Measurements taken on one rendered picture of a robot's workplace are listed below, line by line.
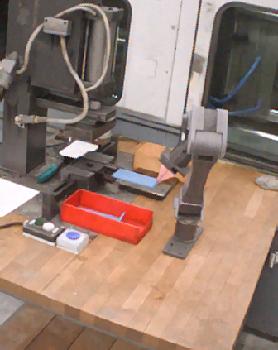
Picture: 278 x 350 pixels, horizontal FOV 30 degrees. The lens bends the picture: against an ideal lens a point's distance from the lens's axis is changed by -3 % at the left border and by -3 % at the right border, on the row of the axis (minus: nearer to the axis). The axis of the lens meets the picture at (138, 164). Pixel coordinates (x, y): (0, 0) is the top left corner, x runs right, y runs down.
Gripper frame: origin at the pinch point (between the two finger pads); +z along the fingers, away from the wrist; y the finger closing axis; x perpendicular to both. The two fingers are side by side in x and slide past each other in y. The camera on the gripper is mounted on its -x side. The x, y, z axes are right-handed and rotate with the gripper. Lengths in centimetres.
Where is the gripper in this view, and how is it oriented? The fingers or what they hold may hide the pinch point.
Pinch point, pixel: (158, 179)
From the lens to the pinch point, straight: 170.3
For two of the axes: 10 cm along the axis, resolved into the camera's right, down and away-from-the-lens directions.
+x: -3.4, 3.2, -8.9
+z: -5.9, 6.6, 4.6
